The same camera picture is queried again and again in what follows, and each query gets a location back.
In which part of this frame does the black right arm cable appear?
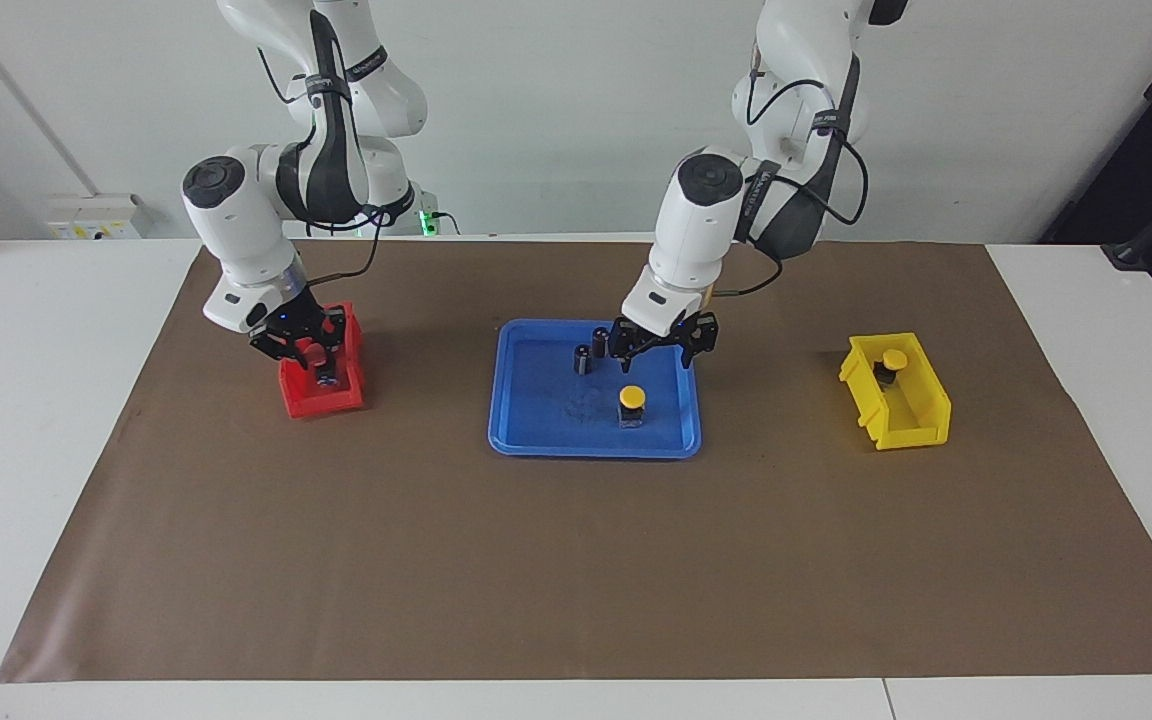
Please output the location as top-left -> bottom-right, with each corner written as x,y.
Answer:
256,40 -> 383,283

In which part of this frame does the brown paper mat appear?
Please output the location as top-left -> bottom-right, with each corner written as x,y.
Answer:
0,238 -> 1152,684

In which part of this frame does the blue plastic tray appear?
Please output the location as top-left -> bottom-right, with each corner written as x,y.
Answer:
488,319 -> 704,460

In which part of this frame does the red plastic bin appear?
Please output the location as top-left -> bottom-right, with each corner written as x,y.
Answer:
278,303 -> 368,420

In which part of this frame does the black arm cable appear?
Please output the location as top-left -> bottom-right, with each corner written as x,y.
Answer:
256,40 -> 383,283
726,55 -> 872,298

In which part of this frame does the red push button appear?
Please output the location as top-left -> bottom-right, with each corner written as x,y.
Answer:
299,340 -> 339,391

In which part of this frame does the yellow plastic bin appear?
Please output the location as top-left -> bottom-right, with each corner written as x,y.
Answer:
838,332 -> 953,452

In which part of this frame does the white wall outlet box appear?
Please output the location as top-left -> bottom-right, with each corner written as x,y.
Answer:
44,193 -> 145,241

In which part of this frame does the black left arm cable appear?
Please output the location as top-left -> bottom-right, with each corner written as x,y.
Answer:
726,55 -> 872,298

